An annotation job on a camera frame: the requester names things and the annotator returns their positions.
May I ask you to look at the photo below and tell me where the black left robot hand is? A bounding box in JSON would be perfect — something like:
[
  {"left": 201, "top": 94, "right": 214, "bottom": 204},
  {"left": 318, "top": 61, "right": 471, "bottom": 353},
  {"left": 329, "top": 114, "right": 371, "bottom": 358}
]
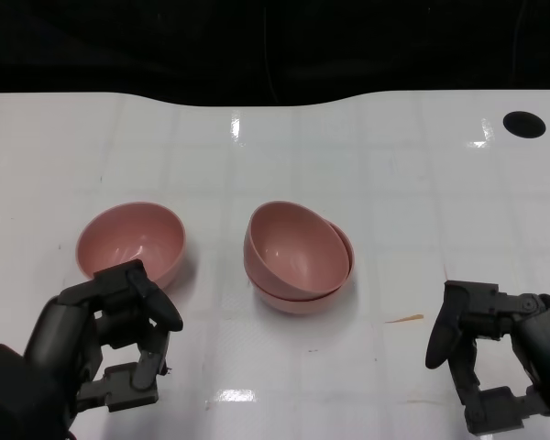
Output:
[{"left": 0, "top": 259, "right": 184, "bottom": 440}]

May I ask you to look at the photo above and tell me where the black backdrop cloth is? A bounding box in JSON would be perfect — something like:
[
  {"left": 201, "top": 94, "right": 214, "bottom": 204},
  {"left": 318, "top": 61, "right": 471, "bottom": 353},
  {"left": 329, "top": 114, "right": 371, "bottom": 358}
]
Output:
[{"left": 0, "top": 0, "right": 550, "bottom": 109}]

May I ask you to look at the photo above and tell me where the thin hanging black cable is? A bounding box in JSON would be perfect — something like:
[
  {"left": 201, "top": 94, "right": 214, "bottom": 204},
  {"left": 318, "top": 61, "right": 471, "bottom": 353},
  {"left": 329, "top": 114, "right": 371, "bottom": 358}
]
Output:
[{"left": 260, "top": 0, "right": 281, "bottom": 105}]

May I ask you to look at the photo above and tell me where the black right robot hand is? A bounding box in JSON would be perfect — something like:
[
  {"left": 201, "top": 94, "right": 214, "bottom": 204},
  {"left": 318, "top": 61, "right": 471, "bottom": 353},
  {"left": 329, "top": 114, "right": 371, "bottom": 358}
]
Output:
[{"left": 424, "top": 280, "right": 550, "bottom": 435}]

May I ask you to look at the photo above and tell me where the small orange sliver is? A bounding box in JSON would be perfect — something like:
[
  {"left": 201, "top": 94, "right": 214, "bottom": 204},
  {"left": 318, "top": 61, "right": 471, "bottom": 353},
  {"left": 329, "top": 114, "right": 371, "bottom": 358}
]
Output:
[{"left": 384, "top": 313, "right": 425, "bottom": 325}]

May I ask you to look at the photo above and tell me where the pink plastic bowl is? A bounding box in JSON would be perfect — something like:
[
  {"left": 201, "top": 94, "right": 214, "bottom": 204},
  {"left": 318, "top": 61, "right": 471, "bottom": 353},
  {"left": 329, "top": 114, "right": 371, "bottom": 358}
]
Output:
[
  {"left": 251, "top": 219, "right": 357, "bottom": 316},
  {"left": 243, "top": 200, "right": 352, "bottom": 298},
  {"left": 75, "top": 201, "right": 187, "bottom": 291}
]

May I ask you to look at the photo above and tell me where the black round table grommet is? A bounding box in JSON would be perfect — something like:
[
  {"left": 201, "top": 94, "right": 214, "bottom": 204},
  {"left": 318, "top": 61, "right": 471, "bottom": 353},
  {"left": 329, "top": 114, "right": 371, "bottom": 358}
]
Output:
[{"left": 502, "top": 110, "right": 546, "bottom": 138}]

